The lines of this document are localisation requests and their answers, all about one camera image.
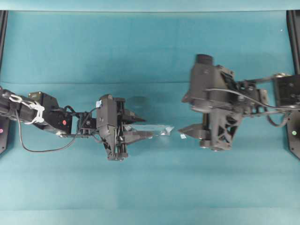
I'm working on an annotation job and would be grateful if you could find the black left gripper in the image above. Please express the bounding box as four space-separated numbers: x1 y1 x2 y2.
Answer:
97 97 154 161

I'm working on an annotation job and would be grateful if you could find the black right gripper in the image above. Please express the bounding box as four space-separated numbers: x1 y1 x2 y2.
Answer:
178 103 241 151

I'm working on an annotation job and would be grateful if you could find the silver zip bag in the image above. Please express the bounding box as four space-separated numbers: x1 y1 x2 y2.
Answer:
125 124 174 136

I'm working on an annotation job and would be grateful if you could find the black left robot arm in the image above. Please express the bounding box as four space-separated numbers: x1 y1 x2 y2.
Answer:
0 88 154 161

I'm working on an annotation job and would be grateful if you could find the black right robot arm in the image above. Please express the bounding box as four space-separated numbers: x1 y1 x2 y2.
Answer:
179 72 300 151

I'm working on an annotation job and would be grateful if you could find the white zip tie left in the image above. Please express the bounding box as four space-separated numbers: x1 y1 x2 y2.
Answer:
8 94 45 125

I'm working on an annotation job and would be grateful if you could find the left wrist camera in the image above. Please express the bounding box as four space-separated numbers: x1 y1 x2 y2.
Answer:
96 94 117 128

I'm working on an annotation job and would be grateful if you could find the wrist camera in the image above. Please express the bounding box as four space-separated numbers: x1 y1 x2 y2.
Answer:
96 94 117 128
181 54 236 113

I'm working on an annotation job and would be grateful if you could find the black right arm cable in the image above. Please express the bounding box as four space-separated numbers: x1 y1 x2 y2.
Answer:
205 88 300 111

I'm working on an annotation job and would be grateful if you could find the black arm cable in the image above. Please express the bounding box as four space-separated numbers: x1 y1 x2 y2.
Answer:
15 106 99 153
205 88 300 111

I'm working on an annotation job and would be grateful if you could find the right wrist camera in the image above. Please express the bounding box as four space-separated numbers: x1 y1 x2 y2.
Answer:
181 54 236 113

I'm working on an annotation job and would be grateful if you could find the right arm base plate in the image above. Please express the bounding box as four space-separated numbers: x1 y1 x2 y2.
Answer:
286 111 300 159

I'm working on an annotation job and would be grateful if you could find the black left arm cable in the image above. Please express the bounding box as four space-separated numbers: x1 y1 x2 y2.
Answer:
15 106 99 153

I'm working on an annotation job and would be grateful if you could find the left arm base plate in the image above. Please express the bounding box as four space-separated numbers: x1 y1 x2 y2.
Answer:
0 116 10 154

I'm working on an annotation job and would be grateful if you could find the black frame post right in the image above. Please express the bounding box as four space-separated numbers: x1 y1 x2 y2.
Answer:
286 10 300 74

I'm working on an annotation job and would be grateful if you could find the black frame post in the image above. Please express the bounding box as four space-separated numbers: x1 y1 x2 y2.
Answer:
286 10 300 74
0 10 8 67

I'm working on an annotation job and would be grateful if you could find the black frame post left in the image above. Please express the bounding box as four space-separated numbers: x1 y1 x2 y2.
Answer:
0 10 8 67

